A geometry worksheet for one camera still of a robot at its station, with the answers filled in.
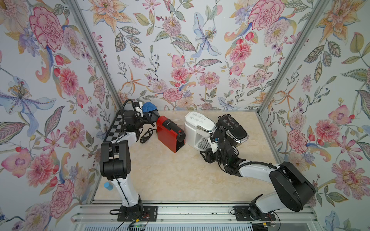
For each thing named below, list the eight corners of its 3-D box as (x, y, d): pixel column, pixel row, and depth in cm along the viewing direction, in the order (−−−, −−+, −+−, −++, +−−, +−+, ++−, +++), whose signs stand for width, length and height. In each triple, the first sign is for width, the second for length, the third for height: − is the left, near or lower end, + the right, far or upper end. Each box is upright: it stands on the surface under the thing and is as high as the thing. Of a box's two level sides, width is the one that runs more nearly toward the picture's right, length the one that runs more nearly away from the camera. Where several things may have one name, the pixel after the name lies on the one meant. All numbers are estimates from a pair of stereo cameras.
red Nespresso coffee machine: (156, 139, 107) (151, 121, 91) (165, 132, 111) (162, 113, 95) (176, 157, 97) (175, 140, 82) (185, 148, 102) (185, 130, 86)
